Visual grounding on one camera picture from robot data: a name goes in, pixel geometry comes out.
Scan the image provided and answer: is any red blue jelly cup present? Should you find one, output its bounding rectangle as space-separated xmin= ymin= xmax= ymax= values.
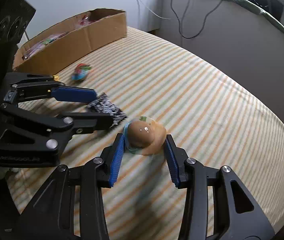
xmin=71 ymin=63 xmax=92 ymax=81

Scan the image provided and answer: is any black silver snack packet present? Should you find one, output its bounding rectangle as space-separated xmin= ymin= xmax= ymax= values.
xmin=87 ymin=93 xmax=127 ymax=129

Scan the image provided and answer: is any clear red-printed snack bag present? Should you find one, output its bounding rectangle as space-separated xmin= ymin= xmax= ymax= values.
xmin=75 ymin=15 xmax=96 ymax=28

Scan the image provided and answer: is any cardboard box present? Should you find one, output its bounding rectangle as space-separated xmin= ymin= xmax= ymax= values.
xmin=13 ymin=8 xmax=127 ymax=75

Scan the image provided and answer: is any striped cream tablecloth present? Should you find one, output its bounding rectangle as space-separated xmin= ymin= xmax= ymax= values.
xmin=7 ymin=26 xmax=284 ymax=240

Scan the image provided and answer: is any pink packet in box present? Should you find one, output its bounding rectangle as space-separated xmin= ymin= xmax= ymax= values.
xmin=22 ymin=31 xmax=69 ymax=60

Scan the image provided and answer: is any white cable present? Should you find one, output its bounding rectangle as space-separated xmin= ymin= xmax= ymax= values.
xmin=128 ymin=0 xmax=172 ymax=21

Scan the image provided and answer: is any black cable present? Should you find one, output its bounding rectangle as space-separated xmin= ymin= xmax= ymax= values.
xmin=170 ymin=0 xmax=260 ymax=40

